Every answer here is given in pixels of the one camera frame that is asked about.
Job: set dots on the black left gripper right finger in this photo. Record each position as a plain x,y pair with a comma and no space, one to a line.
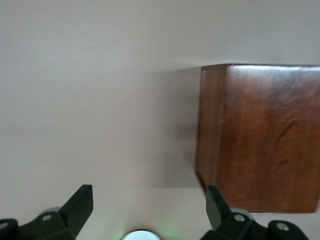
225,225

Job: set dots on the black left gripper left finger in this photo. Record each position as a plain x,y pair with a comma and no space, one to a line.
75,210

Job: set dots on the dark brown wooden cabinet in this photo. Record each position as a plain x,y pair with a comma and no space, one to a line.
270,140

